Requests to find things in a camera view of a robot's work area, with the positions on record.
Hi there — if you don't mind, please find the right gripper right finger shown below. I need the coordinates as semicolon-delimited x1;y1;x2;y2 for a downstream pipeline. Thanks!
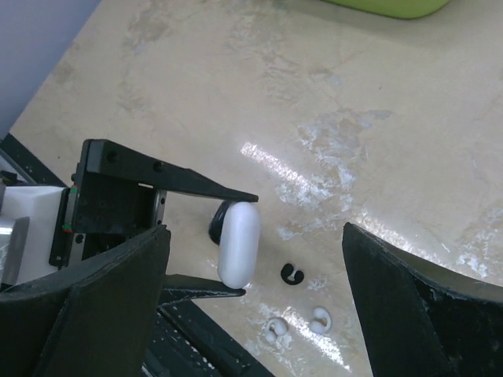
342;223;502;376

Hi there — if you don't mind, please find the black earbud charging case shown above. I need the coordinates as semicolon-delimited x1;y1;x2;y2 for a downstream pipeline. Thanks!
208;200;232;245

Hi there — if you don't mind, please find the black earbud near centre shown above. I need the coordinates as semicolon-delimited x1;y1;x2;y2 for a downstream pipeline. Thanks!
281;263;304;286

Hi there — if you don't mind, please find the white earbud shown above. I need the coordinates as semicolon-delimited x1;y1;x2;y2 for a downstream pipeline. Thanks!
308;306;332;335
266;317;288;342

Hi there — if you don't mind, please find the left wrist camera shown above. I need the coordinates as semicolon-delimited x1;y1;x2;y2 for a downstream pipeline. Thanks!
1;185;65;291

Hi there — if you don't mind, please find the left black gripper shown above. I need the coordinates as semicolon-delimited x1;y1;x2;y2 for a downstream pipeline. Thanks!
49;139;259;269

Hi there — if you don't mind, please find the white earbud front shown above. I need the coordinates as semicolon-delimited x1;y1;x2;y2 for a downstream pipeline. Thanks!
266;317;288;342

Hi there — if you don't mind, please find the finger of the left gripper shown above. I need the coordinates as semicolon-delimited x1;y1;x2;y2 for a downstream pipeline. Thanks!
159;274;246;307

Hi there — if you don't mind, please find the green plastic basket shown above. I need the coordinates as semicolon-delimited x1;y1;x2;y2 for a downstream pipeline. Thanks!
328;0;450;20

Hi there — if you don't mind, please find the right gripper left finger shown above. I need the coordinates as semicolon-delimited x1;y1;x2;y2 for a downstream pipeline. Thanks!
1;225;171;376

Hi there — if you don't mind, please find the white earbud charging case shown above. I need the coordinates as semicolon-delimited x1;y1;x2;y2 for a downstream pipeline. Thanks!
218;202;261;289

